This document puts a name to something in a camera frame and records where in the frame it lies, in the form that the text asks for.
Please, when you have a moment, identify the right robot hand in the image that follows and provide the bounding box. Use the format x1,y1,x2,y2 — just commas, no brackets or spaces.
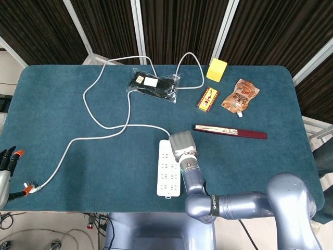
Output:
168,130,198,163

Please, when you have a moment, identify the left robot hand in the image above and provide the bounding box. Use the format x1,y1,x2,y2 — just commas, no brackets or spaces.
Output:
0,145,30,209

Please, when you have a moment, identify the white power strip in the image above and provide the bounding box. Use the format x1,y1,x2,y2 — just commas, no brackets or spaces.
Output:
156,139,183,200

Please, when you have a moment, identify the red and yellow small box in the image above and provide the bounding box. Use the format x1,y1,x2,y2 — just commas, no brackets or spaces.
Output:
196,86,221,113

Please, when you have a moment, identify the black item in clear bag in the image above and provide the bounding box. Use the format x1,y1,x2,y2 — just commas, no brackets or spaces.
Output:
125,67,182,104

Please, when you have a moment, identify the dark red long box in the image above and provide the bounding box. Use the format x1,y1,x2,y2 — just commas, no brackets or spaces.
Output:
192,123,268,141

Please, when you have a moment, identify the orange spout pouch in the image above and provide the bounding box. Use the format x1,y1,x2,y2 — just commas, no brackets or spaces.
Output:
221,79,261,118

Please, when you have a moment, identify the teal table mat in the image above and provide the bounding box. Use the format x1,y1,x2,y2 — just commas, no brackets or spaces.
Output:
0,64,325,213

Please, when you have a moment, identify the yellow foam cube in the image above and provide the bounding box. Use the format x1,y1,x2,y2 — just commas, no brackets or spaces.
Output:
206,58,228,83

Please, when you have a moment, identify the blue-grey robot torso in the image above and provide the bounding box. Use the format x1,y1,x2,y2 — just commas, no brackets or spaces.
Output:
104,212,216,250

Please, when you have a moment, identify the white metal rack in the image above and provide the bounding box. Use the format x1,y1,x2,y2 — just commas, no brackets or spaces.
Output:
303,116,333,149

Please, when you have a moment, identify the light grey power strip cable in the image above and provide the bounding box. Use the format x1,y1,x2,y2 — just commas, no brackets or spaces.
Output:
22,52,205,195

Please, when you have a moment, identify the white floor cable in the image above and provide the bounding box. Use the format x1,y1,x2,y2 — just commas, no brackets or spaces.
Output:
0,228,105,250

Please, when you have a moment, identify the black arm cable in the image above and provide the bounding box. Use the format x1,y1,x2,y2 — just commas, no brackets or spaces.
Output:
238,220,259,250

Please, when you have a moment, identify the white partition frame post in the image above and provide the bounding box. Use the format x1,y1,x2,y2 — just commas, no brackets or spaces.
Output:
0,35,28,68
130,0,148,65
212,0,240,66
292,36,333,86
62,0,99,58

